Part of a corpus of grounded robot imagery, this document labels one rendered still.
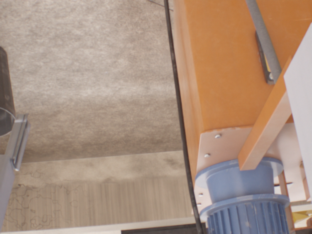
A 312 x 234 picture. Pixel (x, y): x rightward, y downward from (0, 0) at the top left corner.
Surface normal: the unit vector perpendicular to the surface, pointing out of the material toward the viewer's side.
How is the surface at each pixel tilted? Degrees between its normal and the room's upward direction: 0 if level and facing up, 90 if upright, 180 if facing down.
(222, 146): 0
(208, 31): 90
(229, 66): 90
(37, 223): 90
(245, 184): 83
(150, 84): 0
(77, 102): 0
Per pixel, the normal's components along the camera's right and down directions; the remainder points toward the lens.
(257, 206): 0.12, -0.42
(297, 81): -0.99, 0.07
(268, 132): 0.11, 0.91
